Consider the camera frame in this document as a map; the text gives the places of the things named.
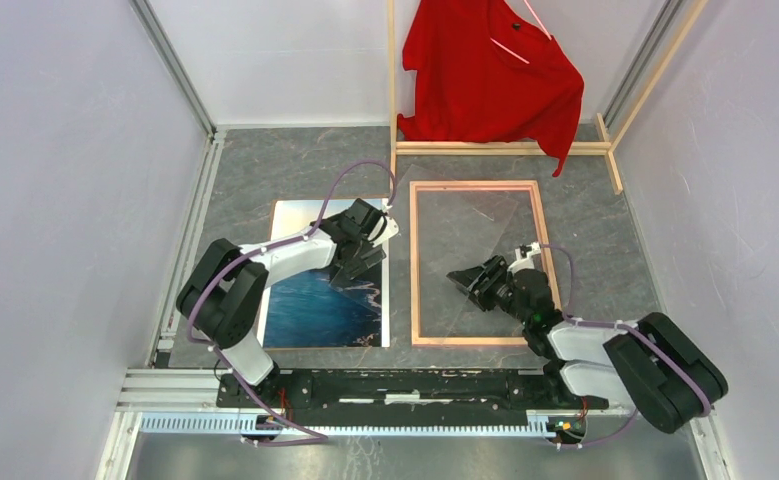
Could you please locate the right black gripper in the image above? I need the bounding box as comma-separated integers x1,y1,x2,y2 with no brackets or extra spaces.
446,253,530,327

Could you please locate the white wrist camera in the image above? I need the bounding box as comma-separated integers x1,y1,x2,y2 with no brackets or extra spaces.
369,206,399,245
511,242,543,271

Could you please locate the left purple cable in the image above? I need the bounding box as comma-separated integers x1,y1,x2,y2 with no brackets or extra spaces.
184,158,398,448

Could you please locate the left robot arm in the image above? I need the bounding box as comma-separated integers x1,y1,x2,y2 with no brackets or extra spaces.
176,198,398,408

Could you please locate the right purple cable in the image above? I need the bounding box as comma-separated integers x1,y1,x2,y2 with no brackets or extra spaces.
538,243,712,450

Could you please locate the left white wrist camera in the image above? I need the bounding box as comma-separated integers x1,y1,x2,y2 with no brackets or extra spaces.
369,206,399,245

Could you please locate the red t-shirt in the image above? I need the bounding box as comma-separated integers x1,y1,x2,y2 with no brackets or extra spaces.
398,0,585,176

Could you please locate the white slotted cable duct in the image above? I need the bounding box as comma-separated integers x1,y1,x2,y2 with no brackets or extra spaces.
139,412,555,439

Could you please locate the coastal landscape photo board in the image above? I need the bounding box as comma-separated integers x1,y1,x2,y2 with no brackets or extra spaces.
260,197,392,351

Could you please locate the aluminium rail frame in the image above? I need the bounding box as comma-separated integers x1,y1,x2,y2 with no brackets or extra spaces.
94,0,735,480

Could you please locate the purple cable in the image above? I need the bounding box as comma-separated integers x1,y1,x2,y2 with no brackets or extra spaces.
184,158,398,448
538,243,712,450

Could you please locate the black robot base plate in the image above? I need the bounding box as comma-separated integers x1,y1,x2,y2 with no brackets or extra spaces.
215,368,610,429

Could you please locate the wooden clothes rack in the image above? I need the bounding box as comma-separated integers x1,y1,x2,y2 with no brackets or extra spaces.
386,0,709,195

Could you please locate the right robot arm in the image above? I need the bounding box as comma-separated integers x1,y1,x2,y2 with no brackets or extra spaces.
446,256,729,434

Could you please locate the pink wooden picture frame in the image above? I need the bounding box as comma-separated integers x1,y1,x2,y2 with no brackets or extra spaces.
408,180,549,347

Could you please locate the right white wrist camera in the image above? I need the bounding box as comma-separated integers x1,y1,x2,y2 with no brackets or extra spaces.
511,242,543,271

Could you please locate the pink clothes hanger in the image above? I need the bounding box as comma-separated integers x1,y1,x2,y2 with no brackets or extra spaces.
487,1,553,65

